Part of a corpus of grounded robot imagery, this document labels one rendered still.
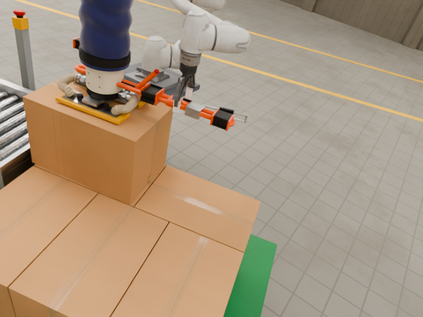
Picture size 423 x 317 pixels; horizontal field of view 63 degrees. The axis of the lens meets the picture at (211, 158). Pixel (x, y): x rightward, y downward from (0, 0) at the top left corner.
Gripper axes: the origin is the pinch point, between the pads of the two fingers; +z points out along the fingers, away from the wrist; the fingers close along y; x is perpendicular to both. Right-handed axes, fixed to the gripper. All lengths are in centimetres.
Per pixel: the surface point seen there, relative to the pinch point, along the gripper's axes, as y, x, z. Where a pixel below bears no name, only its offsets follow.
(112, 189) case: 21, -21, 48
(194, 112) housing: 4.2, 8.0, -1.1
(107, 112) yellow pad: 13.1, -30.6, 10.0
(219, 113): 1.2, 18.6, -3.1
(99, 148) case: 21.4, -28.7, 25.2
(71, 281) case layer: 69, -9, 53
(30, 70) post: -46, -131, 43
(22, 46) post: -43, -132, 26
